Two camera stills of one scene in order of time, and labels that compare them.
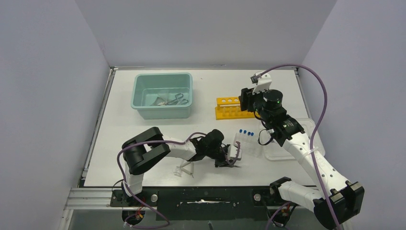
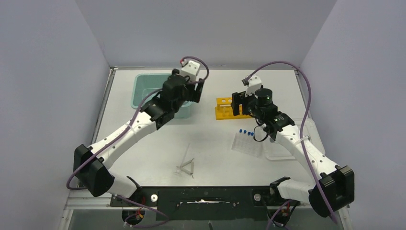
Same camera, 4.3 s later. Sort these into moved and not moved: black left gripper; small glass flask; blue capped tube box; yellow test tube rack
Moved: black left gripper
Not moved: yellow test tube rack; small glass flask; blue capped tube box
